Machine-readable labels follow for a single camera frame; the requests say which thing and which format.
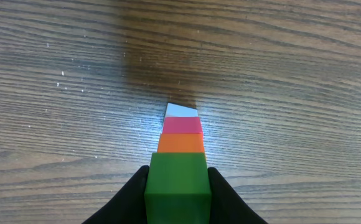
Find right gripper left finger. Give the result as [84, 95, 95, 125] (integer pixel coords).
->
[81, 165, 151, 224]

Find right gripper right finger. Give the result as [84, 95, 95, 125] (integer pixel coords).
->
[207, 167, 269, 224]

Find green cube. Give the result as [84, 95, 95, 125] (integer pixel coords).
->
[144, 152, 212, 224]

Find orange cube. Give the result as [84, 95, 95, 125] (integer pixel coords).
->
[156, 133, 206, 154]

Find pink cube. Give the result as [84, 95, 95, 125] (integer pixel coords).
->
[162, 116, 204, 135]

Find blue cube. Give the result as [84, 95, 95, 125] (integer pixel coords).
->
[164, 103, 199, 118]

